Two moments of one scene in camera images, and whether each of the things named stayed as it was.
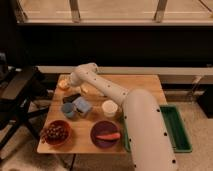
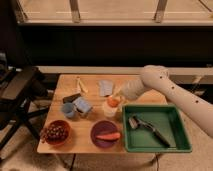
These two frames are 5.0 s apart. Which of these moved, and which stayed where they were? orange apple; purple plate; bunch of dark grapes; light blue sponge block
Moved: orange apple
Stayed: purple plate; bunch of dark grapes; light blue sponge block
